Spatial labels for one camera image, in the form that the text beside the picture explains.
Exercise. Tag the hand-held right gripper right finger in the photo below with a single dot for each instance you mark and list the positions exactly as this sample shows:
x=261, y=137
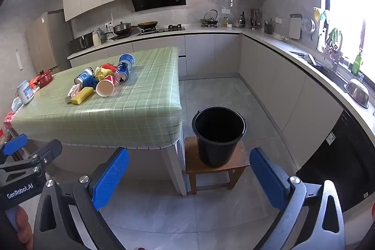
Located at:
x=266, y=176

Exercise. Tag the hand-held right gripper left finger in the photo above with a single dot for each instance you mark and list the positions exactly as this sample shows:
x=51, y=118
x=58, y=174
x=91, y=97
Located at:
x=112, y=176

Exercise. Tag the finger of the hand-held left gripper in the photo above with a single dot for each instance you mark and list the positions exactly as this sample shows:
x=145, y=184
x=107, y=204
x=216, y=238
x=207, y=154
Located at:
x=48, y=149
x=14, y=144

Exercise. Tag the black plastic bucket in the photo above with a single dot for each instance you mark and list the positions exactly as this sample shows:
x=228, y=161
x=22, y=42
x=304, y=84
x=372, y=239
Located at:
x=216, y=153

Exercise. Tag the white pink carton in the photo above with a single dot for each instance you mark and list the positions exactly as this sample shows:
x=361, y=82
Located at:
x=73, y=91

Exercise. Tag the yellow sponge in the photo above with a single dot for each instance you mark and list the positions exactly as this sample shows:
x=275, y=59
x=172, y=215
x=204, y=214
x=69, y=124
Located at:
x=82, y=95

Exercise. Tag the blue cloth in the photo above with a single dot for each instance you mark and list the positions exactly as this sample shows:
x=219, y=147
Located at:
x=92, y=82

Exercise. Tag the red paper cup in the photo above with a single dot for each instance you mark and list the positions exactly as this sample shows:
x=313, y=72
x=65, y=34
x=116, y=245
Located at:
x=105, y=87

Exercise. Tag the yellow cloth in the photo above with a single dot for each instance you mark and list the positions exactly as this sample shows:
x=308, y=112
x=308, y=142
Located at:
x=104, y=72

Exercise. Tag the red wrapper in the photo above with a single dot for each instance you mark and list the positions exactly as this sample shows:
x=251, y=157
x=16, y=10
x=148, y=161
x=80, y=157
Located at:
x=107, y=65

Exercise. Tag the person's left hand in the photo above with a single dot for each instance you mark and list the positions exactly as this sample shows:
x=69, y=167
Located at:
x=25, y=223

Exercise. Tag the red patterned packet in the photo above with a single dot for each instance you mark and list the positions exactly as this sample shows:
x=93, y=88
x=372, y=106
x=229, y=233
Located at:
x=8, y=117

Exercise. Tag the light blue packet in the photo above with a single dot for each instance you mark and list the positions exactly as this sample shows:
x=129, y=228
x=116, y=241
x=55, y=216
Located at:
x=16, y=104

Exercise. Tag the white container with blue label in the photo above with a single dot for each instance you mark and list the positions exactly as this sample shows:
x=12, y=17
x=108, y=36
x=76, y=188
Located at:
x=25, y=92

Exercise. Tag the red cooking pot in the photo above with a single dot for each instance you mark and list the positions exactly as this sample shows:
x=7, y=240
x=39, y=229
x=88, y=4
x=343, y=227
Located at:
x=44, y=79

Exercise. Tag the brown wooden stool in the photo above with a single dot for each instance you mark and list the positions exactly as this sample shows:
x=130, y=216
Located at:
x=192, y=156

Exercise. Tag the grey lower cabinets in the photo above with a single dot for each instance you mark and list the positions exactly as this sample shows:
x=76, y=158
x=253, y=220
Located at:
x=263, y=77

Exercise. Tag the beige refrigerator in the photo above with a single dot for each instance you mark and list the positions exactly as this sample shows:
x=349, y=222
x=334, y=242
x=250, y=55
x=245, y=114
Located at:
x=47, y=42

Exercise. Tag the black microwave oven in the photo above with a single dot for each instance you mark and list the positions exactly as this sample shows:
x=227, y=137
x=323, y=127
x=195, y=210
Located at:
x=80, y=43

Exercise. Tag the white jug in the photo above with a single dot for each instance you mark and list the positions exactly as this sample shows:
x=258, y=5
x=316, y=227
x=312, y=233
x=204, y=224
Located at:
x=96, y=39

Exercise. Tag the steel mixing bowl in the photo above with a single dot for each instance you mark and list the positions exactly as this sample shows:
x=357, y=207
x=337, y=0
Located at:
x=356, y=93

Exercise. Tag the glass kettle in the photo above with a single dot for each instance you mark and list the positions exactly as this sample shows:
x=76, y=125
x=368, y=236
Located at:
x=102, y=34

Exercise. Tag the dark wok with lid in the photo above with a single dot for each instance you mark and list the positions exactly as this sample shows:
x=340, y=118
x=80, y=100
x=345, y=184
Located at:
x=123, y=28

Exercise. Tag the green plastic bottle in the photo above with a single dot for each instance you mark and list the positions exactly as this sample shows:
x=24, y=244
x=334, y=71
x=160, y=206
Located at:
x=356, y=65

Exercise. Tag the black utensil holder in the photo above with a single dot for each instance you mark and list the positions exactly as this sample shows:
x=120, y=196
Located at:
x=269, y=28

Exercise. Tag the white cutting board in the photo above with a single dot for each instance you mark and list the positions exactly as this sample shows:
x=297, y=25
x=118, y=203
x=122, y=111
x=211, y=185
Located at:
x=294, y=29

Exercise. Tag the black gas stove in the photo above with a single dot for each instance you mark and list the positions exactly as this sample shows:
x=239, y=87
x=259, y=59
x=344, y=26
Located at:
x=164, y=30

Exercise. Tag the round metal colander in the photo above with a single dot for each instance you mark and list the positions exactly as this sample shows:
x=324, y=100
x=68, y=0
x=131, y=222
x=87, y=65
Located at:
x=308, y=26

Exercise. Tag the black frying pan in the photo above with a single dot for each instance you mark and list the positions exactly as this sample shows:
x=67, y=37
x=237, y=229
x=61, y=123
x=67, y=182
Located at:
x=148, y=24

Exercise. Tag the green hanging cloth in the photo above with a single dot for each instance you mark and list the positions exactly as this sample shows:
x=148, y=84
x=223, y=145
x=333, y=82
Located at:
x=335, y=36

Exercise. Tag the metal utensil holder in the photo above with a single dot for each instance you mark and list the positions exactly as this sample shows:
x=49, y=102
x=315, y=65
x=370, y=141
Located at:
x=255, y=20

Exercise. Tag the dark glass bottle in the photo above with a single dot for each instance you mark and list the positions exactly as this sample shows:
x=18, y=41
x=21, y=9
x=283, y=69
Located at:
x=243, y=20

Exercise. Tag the yellow rubber gloves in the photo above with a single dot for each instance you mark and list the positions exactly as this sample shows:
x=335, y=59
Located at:
x=320, y=15

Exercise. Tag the white wall note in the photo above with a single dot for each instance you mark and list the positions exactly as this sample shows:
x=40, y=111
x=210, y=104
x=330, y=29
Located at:
x=19, y=59

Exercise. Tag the white wall socket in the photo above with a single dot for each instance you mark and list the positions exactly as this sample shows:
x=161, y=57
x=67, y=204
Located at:
x=109, y=24

